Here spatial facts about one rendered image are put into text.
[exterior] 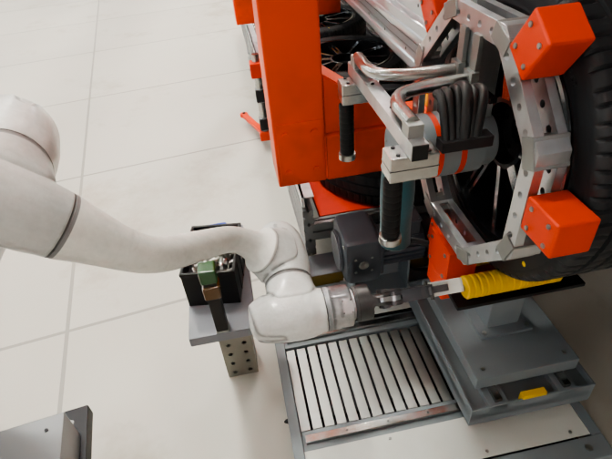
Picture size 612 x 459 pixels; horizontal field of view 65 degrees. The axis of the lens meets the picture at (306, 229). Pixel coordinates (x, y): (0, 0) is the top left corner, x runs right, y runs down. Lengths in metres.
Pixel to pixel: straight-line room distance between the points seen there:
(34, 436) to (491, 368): 1.14
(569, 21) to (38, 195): 0.79
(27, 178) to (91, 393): 1.21
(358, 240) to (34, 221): 1.01
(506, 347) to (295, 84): 0.96
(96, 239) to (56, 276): 1.61
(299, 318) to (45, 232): 0.47
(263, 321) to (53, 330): 1.29
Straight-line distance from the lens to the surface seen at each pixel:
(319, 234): 1.83
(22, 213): 0.71
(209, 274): 1.08
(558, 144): 0.88
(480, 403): 1.48
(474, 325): 1.53
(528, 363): 1.49
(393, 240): 0.95
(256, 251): 0.99
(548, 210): 0.87
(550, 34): 0.83
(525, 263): 1.12
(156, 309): 2.00
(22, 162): 0.75
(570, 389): 1.56
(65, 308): 2.17
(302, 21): 1.36
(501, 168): 1.18
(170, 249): 0.81
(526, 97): 0.88
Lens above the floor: 1.37
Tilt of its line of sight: 38 degrees down
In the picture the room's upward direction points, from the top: 5 degrees counter-clockwise
